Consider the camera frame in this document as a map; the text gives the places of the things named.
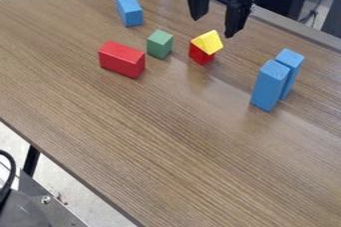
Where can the yellow triangle block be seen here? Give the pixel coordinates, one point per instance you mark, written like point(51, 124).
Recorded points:
point(208, 42)

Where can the small red block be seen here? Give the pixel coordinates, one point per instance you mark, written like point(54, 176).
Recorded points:
point(199, 56)

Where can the green block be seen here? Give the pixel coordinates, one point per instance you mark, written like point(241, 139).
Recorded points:
point(159, 44)

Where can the blue block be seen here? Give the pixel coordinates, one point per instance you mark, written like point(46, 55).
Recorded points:
point(269, 86)
point(291, 68)
point(129, 8)

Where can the large red block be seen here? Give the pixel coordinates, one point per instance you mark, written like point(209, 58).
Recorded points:
point(121, 59)

